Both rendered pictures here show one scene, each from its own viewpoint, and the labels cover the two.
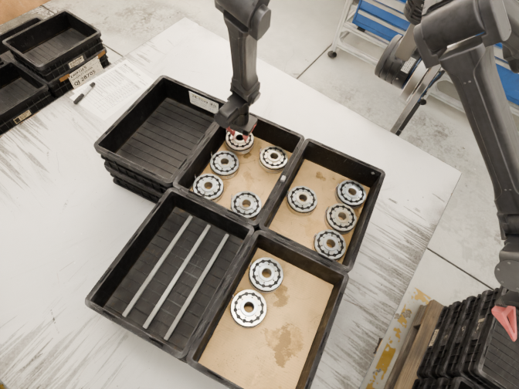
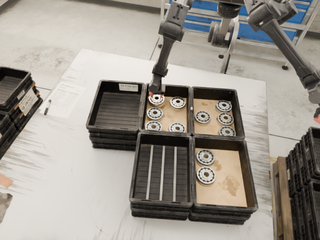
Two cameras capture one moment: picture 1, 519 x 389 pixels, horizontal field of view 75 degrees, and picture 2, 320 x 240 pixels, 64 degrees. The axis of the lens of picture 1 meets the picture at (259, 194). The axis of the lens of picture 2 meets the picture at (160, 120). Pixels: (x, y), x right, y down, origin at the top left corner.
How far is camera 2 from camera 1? 0.57 m
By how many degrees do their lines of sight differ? 13
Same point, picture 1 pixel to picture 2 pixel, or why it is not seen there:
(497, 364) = not seen: outside the picture
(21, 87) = not seen: outside the picture
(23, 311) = (81, 233)
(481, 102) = (279, 37)
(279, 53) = (130, 55)
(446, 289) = (281, 150)
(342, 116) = (195, 74)
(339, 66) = not seen: hidden behind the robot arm
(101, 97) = (58, 106)
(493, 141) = (288, 50)
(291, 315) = (226, 172)
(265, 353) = (224, 193)
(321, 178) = (205, 105)
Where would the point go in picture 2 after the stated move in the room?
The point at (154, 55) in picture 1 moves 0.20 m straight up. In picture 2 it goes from (76, 74) to (70, 53)
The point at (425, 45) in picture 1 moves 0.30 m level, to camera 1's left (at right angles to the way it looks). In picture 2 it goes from (253, 24) to (182, 30)
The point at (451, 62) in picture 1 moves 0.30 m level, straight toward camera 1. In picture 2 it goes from (265, 27) to (265, 75)
